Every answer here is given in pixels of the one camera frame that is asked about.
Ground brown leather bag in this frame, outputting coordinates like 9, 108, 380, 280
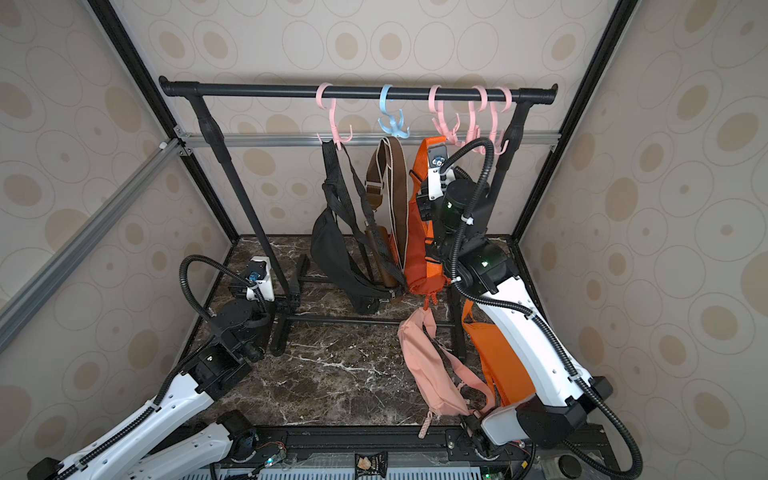
364, 136, 408, 298

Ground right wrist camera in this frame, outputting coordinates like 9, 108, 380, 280
427, 143, 456, 201

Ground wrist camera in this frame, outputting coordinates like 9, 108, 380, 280
245, 256, 275, 302
427, 143, 456, 201

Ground red-orange waist bag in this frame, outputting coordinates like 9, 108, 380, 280
380, 135, 446, 310

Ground middle pink hook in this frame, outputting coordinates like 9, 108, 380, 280
428, 84, 461, 145

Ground bright orange bag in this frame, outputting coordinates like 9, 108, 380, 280
461, 300, 536, 406

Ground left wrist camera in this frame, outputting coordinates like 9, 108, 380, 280
245, 256, 275, 302

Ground pink hook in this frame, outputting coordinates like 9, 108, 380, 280
428, 84, 461, 145
462, 85, 488, 146
315, 82, 354, 151
488, 86, 512, 156

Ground black clothes rack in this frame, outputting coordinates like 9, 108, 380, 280
158, 76, 564, 360

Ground black base frame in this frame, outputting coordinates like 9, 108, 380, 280
105, 423, 625, 480

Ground rightmost pink hook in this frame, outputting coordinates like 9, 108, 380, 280
488, 86, 512, 156

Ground pink bag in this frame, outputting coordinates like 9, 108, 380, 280
397, 307, 496, 439

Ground small snack packet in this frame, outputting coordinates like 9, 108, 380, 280
354, 451, 389, 479

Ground leftmost pink hook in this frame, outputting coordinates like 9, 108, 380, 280
315, 82, 354, 151

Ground aluminium rail left wall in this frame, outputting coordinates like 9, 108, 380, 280
1, 138, 182, 350

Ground black round cap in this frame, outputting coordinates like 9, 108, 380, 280
554, 455, 583, 480

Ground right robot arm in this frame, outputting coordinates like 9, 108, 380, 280
414, 137, 643, 479

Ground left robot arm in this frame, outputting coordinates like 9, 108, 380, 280
26, 254, 276, 479

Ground light blue hook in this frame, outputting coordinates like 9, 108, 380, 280
378, 84, 411, 139

